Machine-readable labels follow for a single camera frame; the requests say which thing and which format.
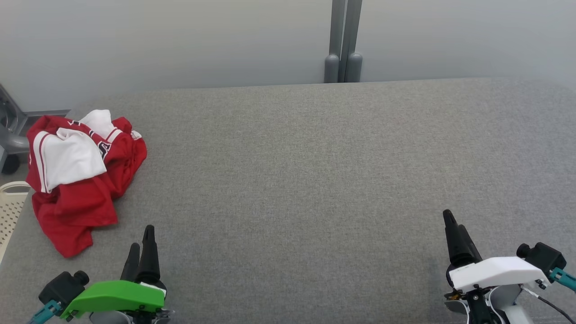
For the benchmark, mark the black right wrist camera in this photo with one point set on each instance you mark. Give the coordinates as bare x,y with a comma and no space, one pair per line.
542,258

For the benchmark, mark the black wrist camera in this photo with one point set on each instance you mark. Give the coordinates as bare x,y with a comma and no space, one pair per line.
60,288
542,258

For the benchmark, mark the red shorts white stripe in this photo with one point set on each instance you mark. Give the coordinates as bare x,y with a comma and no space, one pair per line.
74,211

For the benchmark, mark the red Bulls jersey white sleeves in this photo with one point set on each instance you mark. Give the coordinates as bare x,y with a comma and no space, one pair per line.
72,155

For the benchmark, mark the cream perforated laundry basket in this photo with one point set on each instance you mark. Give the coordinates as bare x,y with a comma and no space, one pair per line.
10,211

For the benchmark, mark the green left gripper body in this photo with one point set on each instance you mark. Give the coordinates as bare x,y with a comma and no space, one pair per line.
114,294

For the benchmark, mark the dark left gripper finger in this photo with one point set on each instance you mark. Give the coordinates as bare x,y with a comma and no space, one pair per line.
130,265
150,256

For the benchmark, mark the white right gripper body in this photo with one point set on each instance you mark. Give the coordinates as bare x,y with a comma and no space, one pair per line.
495,270

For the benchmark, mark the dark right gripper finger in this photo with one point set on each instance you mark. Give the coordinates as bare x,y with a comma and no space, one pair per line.
471,249
455,243

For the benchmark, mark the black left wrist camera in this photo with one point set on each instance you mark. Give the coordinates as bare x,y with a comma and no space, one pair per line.
60,288

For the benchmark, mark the grey wheeled metal frame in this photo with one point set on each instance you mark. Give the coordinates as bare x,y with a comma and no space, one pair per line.
11,139

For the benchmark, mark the grey vertical partition post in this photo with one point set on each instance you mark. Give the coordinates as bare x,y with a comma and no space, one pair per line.
344,45

